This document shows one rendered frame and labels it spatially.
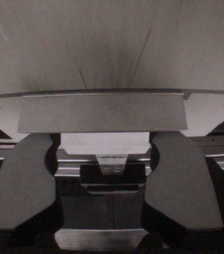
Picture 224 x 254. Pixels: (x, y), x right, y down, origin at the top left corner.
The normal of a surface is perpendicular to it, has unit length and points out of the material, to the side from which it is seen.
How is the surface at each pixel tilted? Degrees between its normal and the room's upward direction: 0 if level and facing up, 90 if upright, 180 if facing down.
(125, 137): 0
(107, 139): 0
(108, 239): 90
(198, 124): 0
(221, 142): 90
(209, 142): 90
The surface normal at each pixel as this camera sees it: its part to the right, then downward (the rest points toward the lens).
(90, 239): 0.00, -0.36
